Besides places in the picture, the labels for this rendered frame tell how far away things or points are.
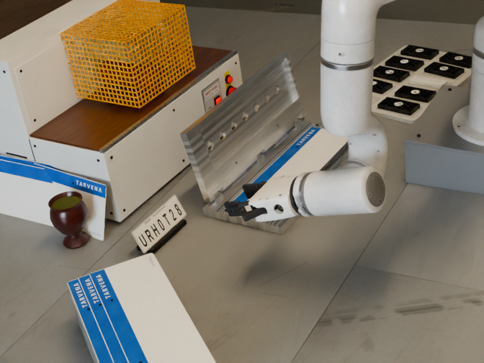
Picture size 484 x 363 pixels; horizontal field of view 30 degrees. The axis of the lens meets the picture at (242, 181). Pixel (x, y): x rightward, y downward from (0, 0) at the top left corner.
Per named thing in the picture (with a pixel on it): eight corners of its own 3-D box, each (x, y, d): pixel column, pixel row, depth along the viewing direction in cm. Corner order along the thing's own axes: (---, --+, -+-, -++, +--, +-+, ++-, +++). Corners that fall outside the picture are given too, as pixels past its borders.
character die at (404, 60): (415, 71, 252) (415, 67, 252) (384, 65, 258) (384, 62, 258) (423, 64, 256) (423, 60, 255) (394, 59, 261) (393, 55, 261)
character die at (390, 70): (400, 82, 248) (400, 78, 247) (370, 75, 254) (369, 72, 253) (409, 75, 251) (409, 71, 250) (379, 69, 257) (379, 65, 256)
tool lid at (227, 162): (186, 133, 195) (179, 133, 196) (212, 208, 203) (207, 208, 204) (287, 52, 225) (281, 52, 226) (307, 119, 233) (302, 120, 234)
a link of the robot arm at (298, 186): (312, 226, 167) (299, 227, 169) (335, 201, 173) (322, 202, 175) (296, 187, 164) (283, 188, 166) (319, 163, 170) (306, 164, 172)
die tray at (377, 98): (413, 124, 229) (413, 121, 228) (327, 104, 245) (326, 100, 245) (488, 63, 253) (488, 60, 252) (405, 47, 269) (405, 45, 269)
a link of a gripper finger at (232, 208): (248, 222, 174) (222, 223, 178) (256, 212, 176) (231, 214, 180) (241, 207, 173) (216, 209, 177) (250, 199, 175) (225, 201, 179)
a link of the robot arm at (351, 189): (323, 162, 171) (297, 183, 165) (383, 155, 162) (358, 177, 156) (337, 202, 173) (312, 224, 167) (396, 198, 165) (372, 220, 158)
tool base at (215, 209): (281, 235, 195) (279, 220, 193) (203, 215, 206) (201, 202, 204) (370, 140, 225) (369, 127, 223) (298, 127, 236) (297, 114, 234)
